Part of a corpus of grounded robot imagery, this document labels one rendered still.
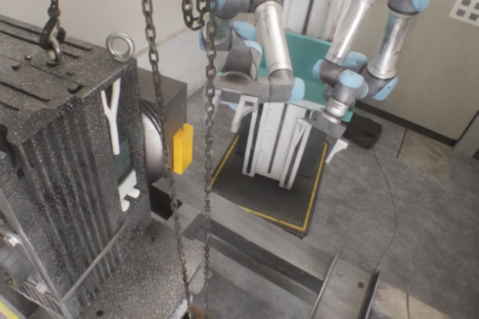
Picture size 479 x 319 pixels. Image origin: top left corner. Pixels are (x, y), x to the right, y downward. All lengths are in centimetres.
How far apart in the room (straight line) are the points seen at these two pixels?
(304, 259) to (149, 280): 72
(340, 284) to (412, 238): 133
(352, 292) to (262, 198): 88
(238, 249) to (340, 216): 108
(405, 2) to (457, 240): 215
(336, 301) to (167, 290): 72
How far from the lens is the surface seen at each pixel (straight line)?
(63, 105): 80
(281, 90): 102
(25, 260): 96
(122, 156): 111
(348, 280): 169
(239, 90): 81
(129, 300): 128
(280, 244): 169
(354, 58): 159
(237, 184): 231
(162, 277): 130
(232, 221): 172
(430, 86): 356
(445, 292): 279
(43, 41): 88
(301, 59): 175
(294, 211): 226
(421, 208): 315
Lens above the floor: 207
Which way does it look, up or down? 42 degrees down
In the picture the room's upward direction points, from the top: 9 degrees clockwise
